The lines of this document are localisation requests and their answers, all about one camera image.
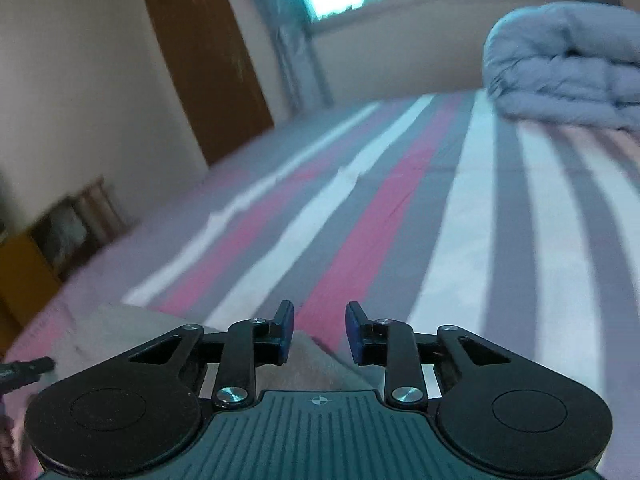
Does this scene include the striped pink grey bedsheet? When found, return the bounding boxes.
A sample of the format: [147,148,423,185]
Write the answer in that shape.
[2,86,640,480]

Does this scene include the wooden side table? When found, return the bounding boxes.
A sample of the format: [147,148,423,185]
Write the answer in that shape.
[1,232,61,356]

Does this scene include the grey curtain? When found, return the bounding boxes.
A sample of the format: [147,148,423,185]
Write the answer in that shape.
[255,0,332,115]

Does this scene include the wooden chair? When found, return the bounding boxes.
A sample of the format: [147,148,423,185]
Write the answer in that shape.
[27,176,129,282]

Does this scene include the grey fleece pants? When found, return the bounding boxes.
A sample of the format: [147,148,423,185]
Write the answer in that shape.
[41,304,371,391]

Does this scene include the brown wooden door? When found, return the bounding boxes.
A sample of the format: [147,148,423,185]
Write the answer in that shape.
[144,0,273,165]

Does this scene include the folded blue grey duvet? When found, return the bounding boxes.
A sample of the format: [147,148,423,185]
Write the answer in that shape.
[483,1,639,130]

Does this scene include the black left gripper tip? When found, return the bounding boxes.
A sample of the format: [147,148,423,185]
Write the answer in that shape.
[0,356,55,396]

